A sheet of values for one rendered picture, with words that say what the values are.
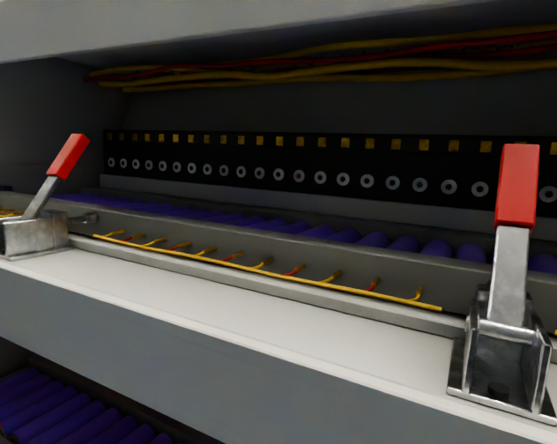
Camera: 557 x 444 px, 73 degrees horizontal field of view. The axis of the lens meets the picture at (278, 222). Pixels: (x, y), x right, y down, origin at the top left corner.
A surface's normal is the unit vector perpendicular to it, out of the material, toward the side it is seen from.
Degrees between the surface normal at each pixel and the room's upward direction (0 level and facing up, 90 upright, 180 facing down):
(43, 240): 90
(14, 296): 111
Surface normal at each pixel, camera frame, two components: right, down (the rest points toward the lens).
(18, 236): 0.88, 0.12
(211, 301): 0.05, -0.99
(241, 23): -0.47, 0.12
